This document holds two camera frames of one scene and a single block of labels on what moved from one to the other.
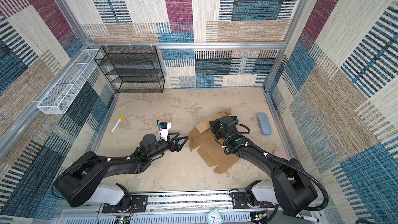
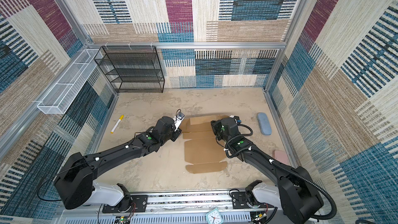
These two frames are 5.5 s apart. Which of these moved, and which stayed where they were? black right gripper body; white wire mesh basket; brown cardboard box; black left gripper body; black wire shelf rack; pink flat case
Moved: black left gripper body; brown cardboard box
Stayed: pink flat case; black right gripper body; white wire mesh basket; black wire shelf rack
